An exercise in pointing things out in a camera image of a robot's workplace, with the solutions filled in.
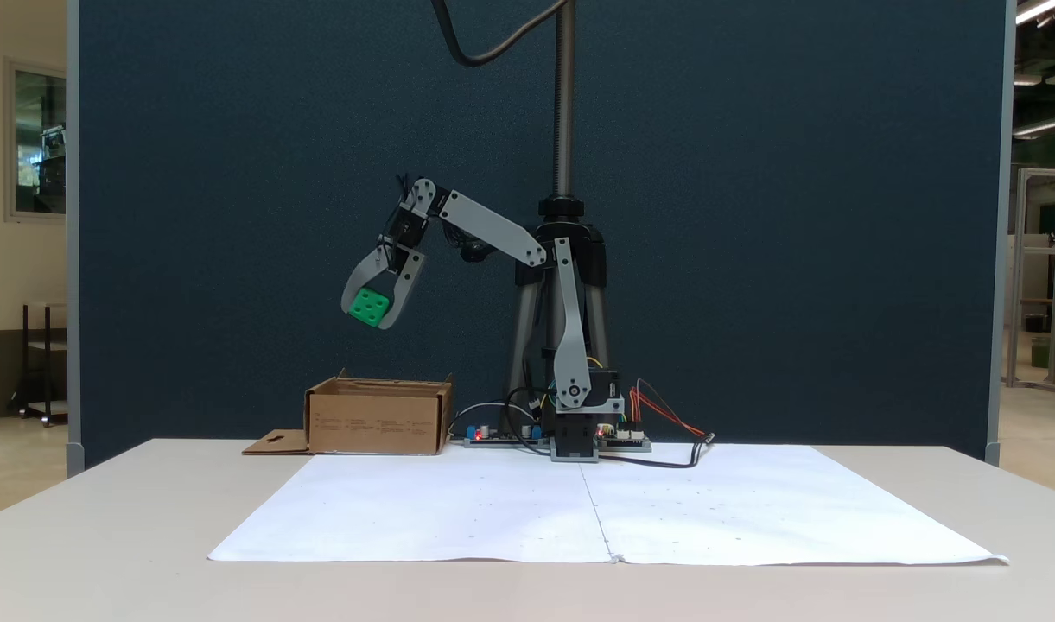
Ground black base cable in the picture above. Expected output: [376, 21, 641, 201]
[503, 386, 554, 456]

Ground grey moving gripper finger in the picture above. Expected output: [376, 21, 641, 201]
[378, 250, 427, 332]

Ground green dice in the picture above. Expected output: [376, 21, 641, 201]
[348, 287, 394, 329]

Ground metal camera tripod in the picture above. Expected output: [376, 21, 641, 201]
[503, 0, 616, 433]

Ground black cable with white connector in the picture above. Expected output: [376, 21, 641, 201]
[598, 432, 716, 470]

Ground thick black camera cable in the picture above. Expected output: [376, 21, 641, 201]
[432, 0, 571, 68]

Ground brown cardboard box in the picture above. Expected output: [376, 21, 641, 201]
[242, 370, 454, 456]

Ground framed wall window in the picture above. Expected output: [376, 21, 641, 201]
[5, 58, 68, 224]

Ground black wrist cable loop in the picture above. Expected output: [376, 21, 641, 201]
[439, 218, 496, 265]

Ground green circuit board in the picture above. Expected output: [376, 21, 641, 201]
[596, 423, 653, 453]

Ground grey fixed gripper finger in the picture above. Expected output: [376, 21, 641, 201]
[340, 244, 399, 315]

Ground orange wires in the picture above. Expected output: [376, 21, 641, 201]
[629, 378, 709, 439]

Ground blue circuit board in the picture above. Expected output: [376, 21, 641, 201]
[463, 422, 545, 448]

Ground black shelf cart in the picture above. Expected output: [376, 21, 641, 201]
[9, 302, 68, 428]

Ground dark blue partition panel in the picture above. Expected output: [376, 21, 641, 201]
[67, 0, 1016, 478]

